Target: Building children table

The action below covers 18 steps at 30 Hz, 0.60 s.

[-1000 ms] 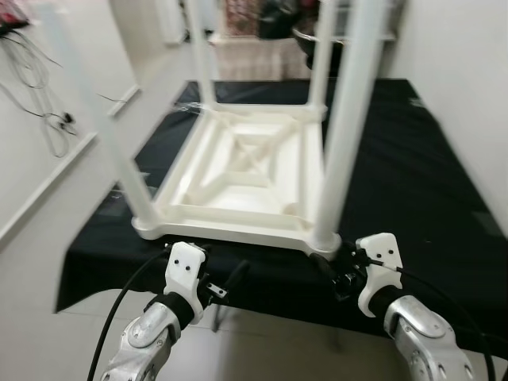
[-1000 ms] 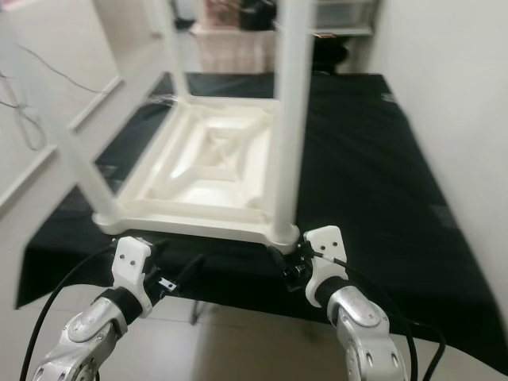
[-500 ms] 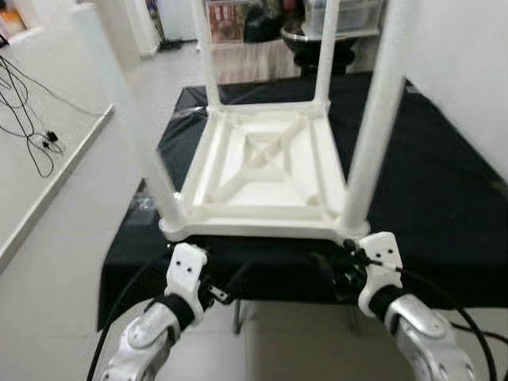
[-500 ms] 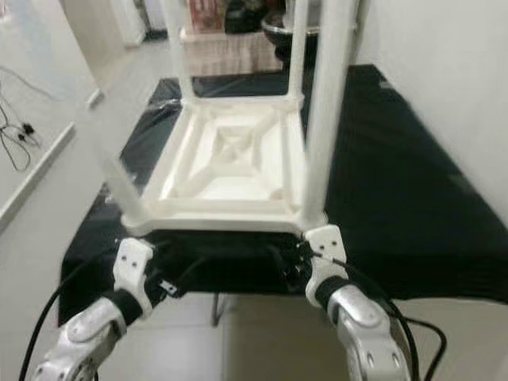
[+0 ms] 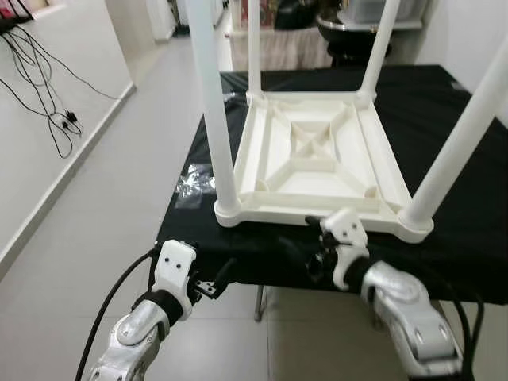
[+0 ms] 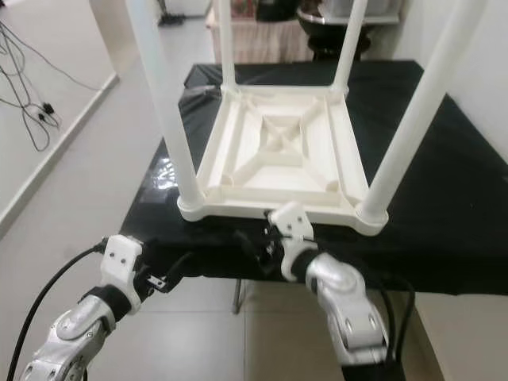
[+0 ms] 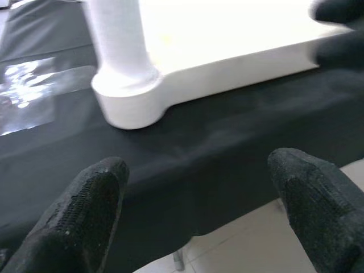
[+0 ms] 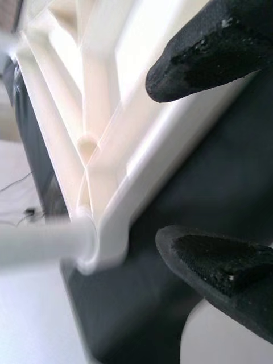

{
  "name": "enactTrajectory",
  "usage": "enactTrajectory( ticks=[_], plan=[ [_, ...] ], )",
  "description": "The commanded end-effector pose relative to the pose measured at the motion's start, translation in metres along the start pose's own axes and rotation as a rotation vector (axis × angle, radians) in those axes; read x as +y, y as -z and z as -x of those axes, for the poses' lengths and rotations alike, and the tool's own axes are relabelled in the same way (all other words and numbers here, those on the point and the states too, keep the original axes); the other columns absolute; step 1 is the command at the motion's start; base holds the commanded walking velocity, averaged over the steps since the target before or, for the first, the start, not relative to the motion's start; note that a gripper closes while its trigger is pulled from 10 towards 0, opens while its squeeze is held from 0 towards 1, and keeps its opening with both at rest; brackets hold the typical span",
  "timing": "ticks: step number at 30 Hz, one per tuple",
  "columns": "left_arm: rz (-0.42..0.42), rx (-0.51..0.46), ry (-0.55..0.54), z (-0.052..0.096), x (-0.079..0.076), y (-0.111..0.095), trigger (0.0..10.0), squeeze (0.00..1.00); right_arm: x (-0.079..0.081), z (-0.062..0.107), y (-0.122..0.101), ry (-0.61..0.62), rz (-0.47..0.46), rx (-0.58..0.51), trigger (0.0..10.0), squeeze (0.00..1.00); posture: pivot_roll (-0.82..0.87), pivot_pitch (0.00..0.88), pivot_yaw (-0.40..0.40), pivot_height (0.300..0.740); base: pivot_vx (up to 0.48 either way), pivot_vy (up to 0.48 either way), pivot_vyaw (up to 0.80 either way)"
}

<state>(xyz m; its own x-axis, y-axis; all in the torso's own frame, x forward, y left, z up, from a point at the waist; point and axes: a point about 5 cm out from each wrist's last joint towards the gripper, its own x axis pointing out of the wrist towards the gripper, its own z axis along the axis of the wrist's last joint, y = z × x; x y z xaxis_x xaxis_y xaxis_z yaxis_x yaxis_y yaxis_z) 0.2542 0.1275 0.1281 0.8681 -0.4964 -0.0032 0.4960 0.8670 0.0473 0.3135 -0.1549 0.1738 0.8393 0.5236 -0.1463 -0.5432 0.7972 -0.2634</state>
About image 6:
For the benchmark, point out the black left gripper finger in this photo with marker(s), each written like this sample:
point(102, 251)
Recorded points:
point(179, 270)

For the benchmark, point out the grey metal table foot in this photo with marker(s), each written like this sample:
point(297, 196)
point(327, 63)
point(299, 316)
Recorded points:
point(240, 295)

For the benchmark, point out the clear tape patch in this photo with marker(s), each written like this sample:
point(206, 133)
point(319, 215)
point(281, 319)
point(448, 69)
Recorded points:
point(163, 175)
point(200, 92)

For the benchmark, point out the beige skirted side table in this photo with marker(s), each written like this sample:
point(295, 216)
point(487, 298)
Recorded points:
point(266, 44)

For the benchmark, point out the black round stool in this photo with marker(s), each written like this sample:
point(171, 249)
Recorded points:
point(329, 49)

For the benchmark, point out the black plug adapter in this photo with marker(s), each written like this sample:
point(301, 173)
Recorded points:
point(48, 108)

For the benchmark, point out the black bag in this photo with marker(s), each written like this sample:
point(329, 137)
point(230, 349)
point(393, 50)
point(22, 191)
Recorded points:
point(276, 9)

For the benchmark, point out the red printed box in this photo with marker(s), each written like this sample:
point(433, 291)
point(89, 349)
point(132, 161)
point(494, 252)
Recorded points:
point(244, 8)

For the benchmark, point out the small black floor object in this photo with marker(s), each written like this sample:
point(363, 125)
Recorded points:
point(171, 18)

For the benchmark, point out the white appliance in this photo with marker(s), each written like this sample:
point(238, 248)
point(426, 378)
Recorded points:
point(186, 6)

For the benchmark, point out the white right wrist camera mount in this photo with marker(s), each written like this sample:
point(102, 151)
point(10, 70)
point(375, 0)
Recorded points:
point(290, 221)

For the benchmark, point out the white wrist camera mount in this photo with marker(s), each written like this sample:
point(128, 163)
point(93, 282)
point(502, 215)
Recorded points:
point(121, 262)
point(290, 221)

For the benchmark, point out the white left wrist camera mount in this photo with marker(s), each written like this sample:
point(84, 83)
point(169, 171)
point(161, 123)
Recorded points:
point(121, 262)

